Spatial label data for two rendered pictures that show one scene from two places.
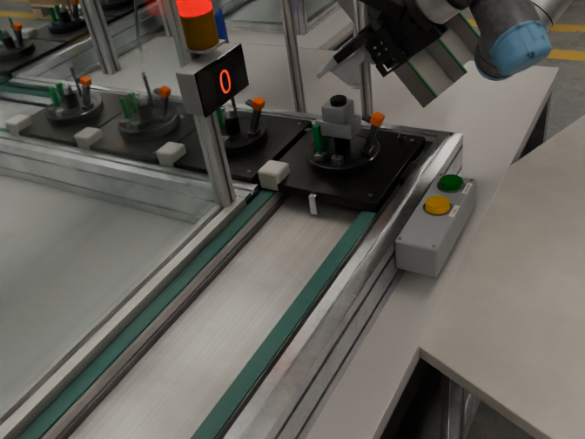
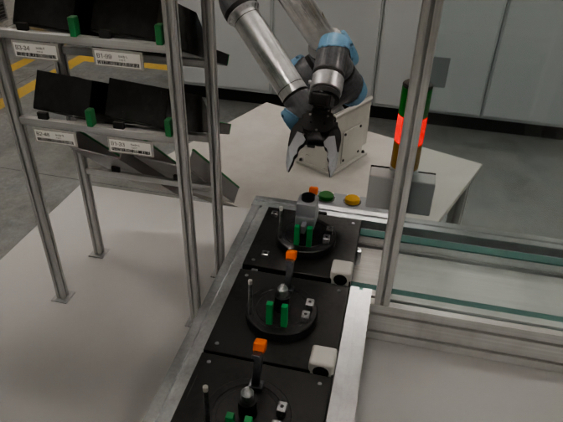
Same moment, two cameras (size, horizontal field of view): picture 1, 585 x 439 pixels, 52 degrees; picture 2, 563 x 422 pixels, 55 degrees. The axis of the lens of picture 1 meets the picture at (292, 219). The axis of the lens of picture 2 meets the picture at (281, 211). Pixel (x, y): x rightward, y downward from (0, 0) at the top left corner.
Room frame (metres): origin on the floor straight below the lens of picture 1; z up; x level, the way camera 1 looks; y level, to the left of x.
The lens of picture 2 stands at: (1.47, 0.81, 1.73)
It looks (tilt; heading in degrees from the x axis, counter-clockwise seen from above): 33 degrees down; 246
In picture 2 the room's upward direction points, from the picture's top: 2 degrees clockwise
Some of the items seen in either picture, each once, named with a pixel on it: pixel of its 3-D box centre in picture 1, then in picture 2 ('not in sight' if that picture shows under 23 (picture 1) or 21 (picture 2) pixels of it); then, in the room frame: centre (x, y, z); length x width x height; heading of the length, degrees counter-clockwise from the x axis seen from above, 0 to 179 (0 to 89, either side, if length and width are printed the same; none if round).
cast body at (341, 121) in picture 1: (334, 114); (307, 210); (1.01, -0.11, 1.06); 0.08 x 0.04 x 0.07; 55
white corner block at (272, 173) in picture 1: (274, 175); (341, 273); (0.98, 0.02, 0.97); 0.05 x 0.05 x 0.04; 55
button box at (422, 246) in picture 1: (437, 221); (351, 210); (0.81, -0.24, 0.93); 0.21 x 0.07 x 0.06; 145
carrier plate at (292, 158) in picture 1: (344, 161); (305, 244); (1.00, -0.12, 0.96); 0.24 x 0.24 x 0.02; 55
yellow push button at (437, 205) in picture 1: (437, 206); (352, 201); (0.81, -0.24, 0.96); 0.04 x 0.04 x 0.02
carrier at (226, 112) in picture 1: (231, 121); (281, 300); (1.15, 0.09, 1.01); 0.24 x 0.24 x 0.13; 55
